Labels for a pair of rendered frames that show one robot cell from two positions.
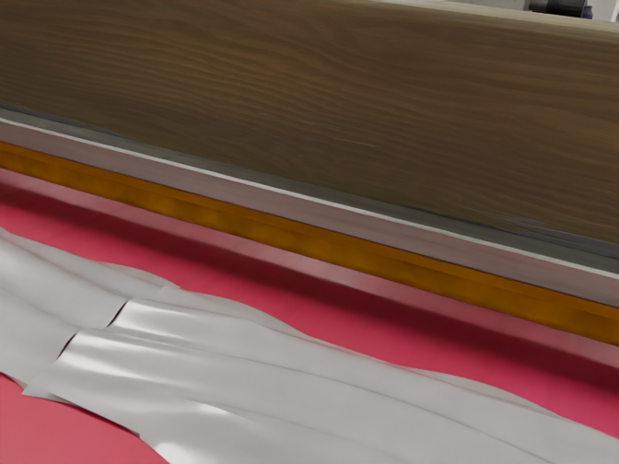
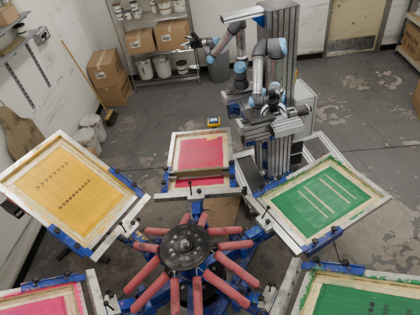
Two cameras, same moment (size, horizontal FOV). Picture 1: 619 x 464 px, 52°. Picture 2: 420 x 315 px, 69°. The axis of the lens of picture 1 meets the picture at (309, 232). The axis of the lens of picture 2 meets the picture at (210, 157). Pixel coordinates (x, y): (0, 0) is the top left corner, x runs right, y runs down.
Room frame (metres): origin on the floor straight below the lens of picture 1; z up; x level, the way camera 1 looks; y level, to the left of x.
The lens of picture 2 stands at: (1.98, -0.29, 2.83)
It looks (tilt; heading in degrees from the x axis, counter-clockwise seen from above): 43 degrees down; 166
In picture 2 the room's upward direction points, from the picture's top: 10 degrees counter-clockwise
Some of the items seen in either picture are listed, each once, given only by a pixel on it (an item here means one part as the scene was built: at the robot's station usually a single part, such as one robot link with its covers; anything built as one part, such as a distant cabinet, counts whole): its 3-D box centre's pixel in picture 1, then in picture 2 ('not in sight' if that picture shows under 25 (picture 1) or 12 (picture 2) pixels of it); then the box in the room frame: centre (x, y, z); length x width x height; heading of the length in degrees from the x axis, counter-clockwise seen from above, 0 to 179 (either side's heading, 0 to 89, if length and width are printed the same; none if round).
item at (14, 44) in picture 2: not in sight; (10, 46); (-1.70, -1.25, 1.77); 0.41 x 0.10 x 0.03; 154
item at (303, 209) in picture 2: not in sight; (305, 199); (0.89, 0.61, 1.05); 1.08 x 0.61 x 0.23; 98
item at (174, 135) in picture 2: not in sight; (200, 159); (0.04, 0.11, 0.97); 0.79 x 0.58 x 0.04; 158
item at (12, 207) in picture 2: not in sight; (13, 205); (-0.10, -1.47, 1.06); 0.24 x 0.12 x 0.09; 38
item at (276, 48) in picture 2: not in sight; (275, 73); (0.14, 0.80, 1.63); 0.15 x 0.12 x 0.55; 58
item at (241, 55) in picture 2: not in sight; (240, 42); (-0.54, 0.83, 1.63); 0.15 x 0.12 x 0.55; 147
